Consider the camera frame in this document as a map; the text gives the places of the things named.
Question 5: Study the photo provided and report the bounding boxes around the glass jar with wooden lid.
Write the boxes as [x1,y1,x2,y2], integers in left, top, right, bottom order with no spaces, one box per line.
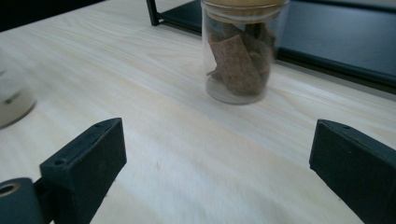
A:
[200,0,290,105]

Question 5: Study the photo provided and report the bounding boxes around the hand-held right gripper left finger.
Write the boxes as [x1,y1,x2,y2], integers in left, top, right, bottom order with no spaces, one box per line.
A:
[39,117,128,224]

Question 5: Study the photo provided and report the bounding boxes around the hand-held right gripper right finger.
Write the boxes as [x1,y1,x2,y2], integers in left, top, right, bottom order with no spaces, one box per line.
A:
[308,119,396,224]

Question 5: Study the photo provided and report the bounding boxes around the black metal shelf rack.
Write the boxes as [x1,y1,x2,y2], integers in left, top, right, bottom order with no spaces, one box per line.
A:
[146,0,396,94]

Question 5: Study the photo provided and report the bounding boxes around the clear glass jar white contents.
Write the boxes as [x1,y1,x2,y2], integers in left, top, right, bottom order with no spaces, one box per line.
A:
[0,69,37,130]

